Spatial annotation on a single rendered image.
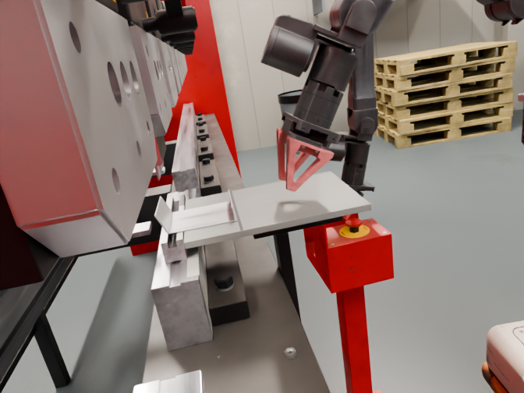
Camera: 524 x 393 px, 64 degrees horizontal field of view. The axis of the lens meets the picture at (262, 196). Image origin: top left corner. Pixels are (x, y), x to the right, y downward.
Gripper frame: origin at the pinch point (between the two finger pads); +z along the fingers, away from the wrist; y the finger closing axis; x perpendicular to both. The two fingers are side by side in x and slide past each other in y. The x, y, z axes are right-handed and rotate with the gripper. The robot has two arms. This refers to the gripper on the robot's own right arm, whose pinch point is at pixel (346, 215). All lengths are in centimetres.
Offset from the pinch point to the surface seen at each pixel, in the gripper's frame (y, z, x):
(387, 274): -6.0, 9.0, 15.1
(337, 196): 20.8, -17.3, 40.1
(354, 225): 3.0, -1.8, 11.7
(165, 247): 46, -10, 43
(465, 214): -144, 42, -129
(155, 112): 47, -31, 66
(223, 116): 14, -3, -179
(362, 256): 1.3, 4.4, 15.1
